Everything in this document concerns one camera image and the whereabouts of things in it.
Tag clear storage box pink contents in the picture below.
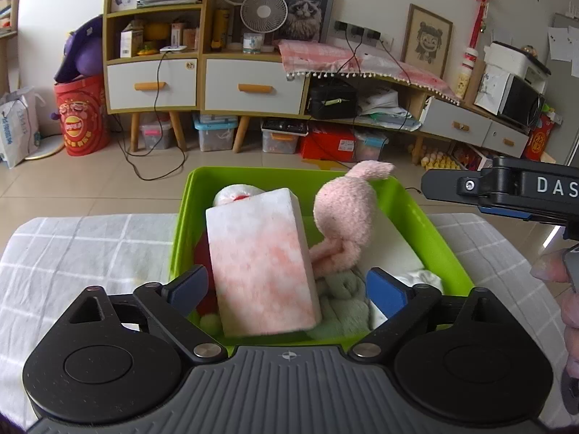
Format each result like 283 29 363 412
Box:
139 115 175 151

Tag clear storage box black lid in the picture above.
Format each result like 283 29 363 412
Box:
261 118 309 155

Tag light green plush towel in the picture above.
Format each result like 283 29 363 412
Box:
308 270 377 341

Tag yellow star mat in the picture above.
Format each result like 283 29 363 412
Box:
302 158 349 173

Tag papers pinned on wall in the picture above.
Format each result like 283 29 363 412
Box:
547 13 579 78

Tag purple plush toy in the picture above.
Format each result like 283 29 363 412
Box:
54 13 106 84

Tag white drawer orange handle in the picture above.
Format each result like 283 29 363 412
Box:
482 122 531 159
107 59 198 111
204 59 307 116
425 98 492 148

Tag red hanging ornament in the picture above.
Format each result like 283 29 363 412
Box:
468 0 503 50

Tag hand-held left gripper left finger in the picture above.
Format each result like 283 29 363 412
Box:
56 264 229 365

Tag low wooden cabinet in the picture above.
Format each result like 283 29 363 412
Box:
199 50 550 166

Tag tall wooden shelf cabinet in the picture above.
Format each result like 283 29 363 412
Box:
102 0 210 153

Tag red gift bag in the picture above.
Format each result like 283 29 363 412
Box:
525 113 560 162

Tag person's right hand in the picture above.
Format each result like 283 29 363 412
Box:
531 250 579 416

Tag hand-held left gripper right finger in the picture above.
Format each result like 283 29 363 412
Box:
346 268 512 365

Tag framed cartoon girl picture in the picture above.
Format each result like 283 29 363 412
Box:
401 4 454 80

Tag pink tablecloth with pompoms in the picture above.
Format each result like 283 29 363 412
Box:
277 39 460 106

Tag white shopping bag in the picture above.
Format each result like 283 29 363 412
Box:
0 87 41 169

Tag white printer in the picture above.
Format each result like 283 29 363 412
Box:
484 41 553 83

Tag red and white box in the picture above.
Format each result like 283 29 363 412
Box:
450 142 494 171

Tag white foam block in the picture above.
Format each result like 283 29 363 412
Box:
206 187 323 337

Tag pink plush toy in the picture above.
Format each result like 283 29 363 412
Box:
311 160 396 277

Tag black cable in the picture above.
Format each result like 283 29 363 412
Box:
118 51 187 182
312 27 394 163

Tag round white stand base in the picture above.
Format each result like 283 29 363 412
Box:
25 135 66 160

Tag framed cat picture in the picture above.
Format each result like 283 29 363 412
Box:
277 0 337 45

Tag wooden desk shelf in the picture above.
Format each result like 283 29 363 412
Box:
0 0 24 95

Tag clear storage box pastel contents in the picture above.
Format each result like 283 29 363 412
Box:
355 132 390 162

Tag black microwave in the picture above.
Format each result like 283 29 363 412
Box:
498 72 546 127

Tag red cardboard box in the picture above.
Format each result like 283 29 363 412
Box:
301 127 358 163

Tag wall socket strip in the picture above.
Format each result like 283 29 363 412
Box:
334 20 381 42

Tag grey checked blanket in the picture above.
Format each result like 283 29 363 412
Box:
0 212 579 430

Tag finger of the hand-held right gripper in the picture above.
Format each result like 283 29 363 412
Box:
479 205 535 221
420 169 487 203

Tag white and red bottle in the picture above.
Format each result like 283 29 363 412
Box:
456 46 479 100

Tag red bucket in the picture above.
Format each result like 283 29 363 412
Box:
53 75 110 157

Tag small white fan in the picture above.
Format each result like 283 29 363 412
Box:
240 0 289 51

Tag green plastic bin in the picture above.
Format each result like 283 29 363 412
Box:
168 167 476 358

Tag clear storage box blue lid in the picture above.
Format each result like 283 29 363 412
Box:
193 114 239 153

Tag yellow egg tray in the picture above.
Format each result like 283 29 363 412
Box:
420 151 462 171

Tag black bag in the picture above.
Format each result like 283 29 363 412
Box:
308 82 358 120

